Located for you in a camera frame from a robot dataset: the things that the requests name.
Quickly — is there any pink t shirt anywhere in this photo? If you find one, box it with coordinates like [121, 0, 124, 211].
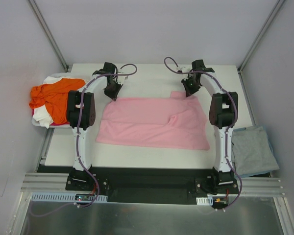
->
[97, 91, 210, 150]

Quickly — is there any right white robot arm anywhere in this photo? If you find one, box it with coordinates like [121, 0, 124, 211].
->
[177, 60, 238, 193]

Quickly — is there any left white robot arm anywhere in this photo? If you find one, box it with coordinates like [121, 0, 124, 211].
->
[66, 62, 127, 190]

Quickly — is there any orange t shirt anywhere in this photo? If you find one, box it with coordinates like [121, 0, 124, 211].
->
[29, 78, 85, 125]

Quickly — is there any white t shirt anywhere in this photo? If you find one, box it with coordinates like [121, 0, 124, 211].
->
[32, 73, 72, 129]

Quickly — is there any grey folded t shirt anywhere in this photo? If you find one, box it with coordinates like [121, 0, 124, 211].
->
[231, 126, 280, 176]

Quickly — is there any blue folded t shirt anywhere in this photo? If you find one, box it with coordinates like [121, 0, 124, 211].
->
[237, 125, 275, 178]

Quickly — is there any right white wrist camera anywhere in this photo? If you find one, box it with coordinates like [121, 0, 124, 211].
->
[176, 66, 191, 80]

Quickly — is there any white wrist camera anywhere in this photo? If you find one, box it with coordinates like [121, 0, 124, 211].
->
[116, 72, 128, 84]
[176, 66, 191, 80]

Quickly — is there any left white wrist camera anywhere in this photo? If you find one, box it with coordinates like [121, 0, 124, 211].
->
[116, 72, 128, 84]

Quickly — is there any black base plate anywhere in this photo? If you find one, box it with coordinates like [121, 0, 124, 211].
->
[65, 167, 239, 205]

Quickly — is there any left aluminium corner post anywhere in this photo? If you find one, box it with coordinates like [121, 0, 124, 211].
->
[26, 0, 69, 71]

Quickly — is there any aluminium corner post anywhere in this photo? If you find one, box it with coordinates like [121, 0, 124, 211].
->
[26, 0, 69, 71]
[238, 0, 287, 74]

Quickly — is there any right slotted cable duct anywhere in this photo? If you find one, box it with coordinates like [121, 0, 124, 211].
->
[196, 196, 213, 206]

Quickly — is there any slotted cable duct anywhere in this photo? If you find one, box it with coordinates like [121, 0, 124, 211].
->
[31, 192, 108, 203]
[196, 196, 213, 206]

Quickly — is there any right aluminium corner post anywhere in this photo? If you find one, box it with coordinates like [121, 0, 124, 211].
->
[238, 0, 287, 74]

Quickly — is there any aluminium extrusion rail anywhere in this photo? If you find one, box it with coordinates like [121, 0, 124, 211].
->
[22, 165, 285, 197]

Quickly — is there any left slotted cable duct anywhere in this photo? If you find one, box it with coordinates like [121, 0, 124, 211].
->
[31, 192, 108, 203]

